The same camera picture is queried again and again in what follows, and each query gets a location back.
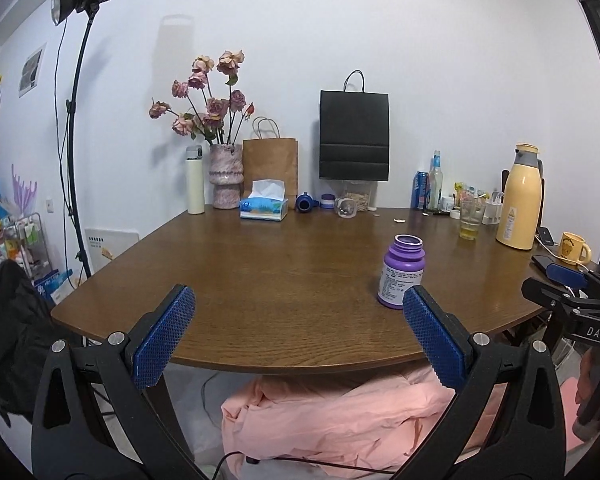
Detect black jacket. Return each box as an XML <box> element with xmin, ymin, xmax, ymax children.
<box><xmin>0</xmin><ymin>260</ymin><xmax>82</xmax><ymax>424</ymax></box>

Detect blue tissue box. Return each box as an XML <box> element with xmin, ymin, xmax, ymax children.
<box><xmin>239</xmin><ymin>179</ymin><xmax>288</xmax><ymax>222</ymax></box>

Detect clear container of seeds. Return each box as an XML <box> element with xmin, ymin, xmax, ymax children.
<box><xmin>343</xmin><ymin>181</ymin><xmax>377</xmax><ymax>212</ymax></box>

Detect purple plastic bottle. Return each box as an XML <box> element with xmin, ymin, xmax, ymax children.
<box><xmin>377</xmin><ymin>234</ymin><xmax>426</xmax><ymax>310</ymax></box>

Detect black studio light stand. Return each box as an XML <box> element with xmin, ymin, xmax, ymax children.
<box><xmin>50</xmin><ymin>0</ymin><xmax>110</xmax><ymax>280</ymax></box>

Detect yellow thermos jug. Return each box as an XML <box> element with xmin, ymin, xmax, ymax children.
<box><xmin>496</xmin><ymin>143</ymin><xmax>542</xmax><ymax>252</ymax></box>

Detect cream thermos bottle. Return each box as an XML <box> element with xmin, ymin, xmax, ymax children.
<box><xmin>185</xmin><ymin>145</ymin><xmax>206</xmax><ymax>214</ymax></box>

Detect small purple lidded jar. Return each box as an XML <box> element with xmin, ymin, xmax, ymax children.
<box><xmin>320</xmin><ymin>193</ymin><xmax>336</xmax><ymax>210</ymax></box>

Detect snack packets pile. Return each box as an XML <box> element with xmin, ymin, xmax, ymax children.
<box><xmin>439</xmin><ymin>182</ymin><xmax>504</xmax><ymax>226</ymax></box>

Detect clear drink bottle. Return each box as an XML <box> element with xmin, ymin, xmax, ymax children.
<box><xmin>427</xmin><ymin>151</ymin><xmax>443</xmax><ymax>211</ymax></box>

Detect blue soda can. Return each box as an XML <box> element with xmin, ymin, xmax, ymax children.
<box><xmin>411</xmin><ymin>171</ymin><xmax>429</xmax><ymax>210</ymax></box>

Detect pink ceramic vase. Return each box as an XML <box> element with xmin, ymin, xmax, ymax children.
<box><xmin>209</xmin><ymin>144</ymin><xmax>244</xmax><ymax>210</ymax></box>

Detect blue round cap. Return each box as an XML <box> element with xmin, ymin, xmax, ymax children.
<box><xmin>294</xmin><ymin>192</ymin><xmax>320</xmax><ymax>214</ymax></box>

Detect glass with yellow liquid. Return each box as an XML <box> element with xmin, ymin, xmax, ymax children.
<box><xmin>458</xmin><ymin>197</ymin><xmax>486</xmax><ymax>242</ymax></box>

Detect pink cloth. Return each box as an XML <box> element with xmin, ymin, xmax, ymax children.
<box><xmin>220</xmin><ymin>362</ymin><xmax>586</xmax><ymax>476</ymax></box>

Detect yellow smiley mug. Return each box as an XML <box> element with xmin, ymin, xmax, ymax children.
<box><xmin>558</xmin><ymin>232</ymin><xmax>592</xmax><ymax>266</ymax></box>

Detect clear glass jar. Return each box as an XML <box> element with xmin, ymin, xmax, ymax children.
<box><xmin>334</xmin><ymin>196</ymin><xmax>358</xmax><ymax>219</ymax></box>

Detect brown paper bag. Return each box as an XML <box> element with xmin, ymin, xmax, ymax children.
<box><xmin>242</xmin><ymin>116</ymin><xmax>299</xmax><ymax>208</ymax></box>

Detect person's right hand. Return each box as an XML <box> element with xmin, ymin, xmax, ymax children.
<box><xmin>576</xmin><ymin>348</ymin><xmax>594</xmax><ymax>404</ymax></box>

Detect black paper bag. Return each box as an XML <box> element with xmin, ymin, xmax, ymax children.
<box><xmin>318</xmin><ymin>70</ymin><xmax>390</xmax><ymax>182</ymax></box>

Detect dried pink flowers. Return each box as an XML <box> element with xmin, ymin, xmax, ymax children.
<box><xmin>148</xmin><ymin>50</ymin><xmax>256</xmax><ymax>146</ymax></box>

